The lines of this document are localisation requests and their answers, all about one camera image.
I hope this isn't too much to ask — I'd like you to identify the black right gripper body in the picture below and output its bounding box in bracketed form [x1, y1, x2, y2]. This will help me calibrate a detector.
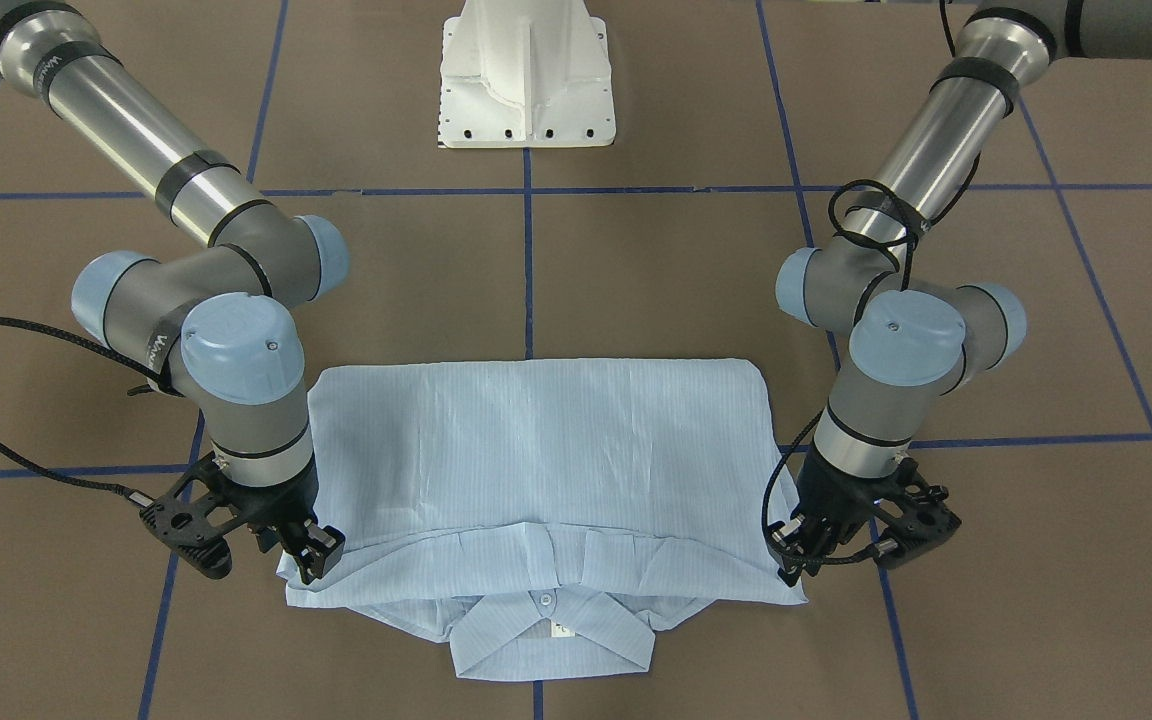
[221, 470, 319, 551]

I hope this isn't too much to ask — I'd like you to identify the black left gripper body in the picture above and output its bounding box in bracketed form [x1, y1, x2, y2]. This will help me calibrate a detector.
[797, 446, 896, 551]

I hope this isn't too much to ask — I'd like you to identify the light blue button-up shirt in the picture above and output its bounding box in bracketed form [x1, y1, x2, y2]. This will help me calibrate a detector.
[278, 359, 806, 682]

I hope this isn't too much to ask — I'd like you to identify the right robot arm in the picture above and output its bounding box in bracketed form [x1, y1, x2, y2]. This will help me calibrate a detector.
[0, 1, 349, 583]

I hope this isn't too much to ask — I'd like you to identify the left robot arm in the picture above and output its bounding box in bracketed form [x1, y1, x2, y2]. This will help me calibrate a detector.
[761, 1, 1152, 588]

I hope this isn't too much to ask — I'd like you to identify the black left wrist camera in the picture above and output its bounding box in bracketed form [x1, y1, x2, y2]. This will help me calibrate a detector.
[873, 457, 963, 570]

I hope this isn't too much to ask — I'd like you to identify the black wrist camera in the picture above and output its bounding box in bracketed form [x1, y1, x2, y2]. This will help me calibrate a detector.
[134, 454, 236, 579]
[873, 457, 963, 570]

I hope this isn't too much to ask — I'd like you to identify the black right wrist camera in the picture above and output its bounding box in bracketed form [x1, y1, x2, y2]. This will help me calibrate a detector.
[134, 454, 236, 579]

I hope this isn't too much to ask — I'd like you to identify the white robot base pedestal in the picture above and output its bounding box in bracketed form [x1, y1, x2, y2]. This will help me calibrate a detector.
[435, 1, 617, 149]

